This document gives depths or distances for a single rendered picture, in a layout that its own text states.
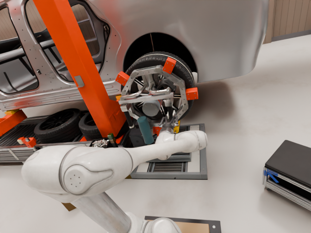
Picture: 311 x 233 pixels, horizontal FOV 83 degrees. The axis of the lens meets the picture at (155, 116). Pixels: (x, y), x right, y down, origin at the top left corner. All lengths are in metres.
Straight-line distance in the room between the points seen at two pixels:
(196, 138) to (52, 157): 0.64
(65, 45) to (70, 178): 1.24
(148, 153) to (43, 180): 0.35
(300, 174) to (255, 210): 0.44
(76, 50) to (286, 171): 1.75
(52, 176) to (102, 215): 0.30
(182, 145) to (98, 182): 0.45
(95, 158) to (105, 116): 1.25
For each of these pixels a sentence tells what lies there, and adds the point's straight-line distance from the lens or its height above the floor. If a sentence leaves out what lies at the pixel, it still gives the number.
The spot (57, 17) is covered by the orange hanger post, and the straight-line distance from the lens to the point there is 1.55.
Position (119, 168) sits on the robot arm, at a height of 1.15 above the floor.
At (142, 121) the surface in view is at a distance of 1.47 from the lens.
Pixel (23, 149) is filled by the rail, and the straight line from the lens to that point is 2.96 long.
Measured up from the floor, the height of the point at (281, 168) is 0.34.
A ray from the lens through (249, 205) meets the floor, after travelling 1.75.
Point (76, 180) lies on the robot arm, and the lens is 0.46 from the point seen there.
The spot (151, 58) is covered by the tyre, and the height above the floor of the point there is 1.17.
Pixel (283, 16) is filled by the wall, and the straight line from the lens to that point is 6.01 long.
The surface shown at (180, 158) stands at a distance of 1.89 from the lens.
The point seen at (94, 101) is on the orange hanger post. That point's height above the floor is 0.93.
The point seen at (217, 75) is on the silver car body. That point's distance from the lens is 1.89.
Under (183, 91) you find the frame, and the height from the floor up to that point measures 0.90.
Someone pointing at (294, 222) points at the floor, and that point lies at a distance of 1.75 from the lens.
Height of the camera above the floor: 1.48
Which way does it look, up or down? 30 degrees down
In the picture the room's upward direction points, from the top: 16 degrees counter-clockwise
